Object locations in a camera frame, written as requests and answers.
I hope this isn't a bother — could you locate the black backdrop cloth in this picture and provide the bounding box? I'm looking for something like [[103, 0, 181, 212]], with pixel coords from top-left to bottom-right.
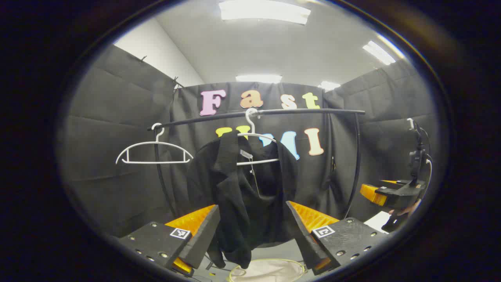
[[59, 45, 441, 239]]

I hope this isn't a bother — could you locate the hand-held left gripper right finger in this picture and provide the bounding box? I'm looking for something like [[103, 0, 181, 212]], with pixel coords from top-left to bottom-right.
[[285, 201, 392, 275]]

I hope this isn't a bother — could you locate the white flat panel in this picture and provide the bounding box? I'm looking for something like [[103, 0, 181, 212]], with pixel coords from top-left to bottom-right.
[[364, 211, 392, 234]]

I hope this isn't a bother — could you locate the cream laundry hamper yellow rim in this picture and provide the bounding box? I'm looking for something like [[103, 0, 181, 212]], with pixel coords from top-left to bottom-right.
[[228, 258, 308, 282]]

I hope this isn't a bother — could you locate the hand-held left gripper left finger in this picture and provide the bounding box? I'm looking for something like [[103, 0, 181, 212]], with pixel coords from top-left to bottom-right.
[[117, 204, 222, 277]]

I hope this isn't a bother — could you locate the black knit garment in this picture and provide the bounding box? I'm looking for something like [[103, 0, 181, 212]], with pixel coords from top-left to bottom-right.
[[186, 131, 300, 270]]

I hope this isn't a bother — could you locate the large ceiling light panel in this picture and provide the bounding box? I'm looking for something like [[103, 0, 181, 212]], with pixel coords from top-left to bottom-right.
[[218, 0, 312, 25]]

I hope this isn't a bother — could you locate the white plastic clothes hanger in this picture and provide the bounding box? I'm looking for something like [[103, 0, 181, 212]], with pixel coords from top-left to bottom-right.
[[236, 108, 281, 166], [115, 123, 194, 165]]

